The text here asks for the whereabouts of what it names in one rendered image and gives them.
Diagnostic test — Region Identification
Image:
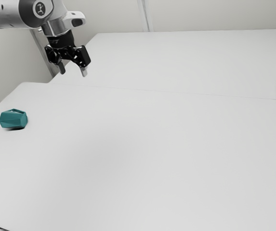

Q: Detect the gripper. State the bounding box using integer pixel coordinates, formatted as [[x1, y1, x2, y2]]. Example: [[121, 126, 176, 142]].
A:
[[44, 30, 92, 77]]

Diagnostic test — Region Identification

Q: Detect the teal faceted mug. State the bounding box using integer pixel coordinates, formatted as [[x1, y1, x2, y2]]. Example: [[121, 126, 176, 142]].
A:
[[0, 108, 29, 131]]

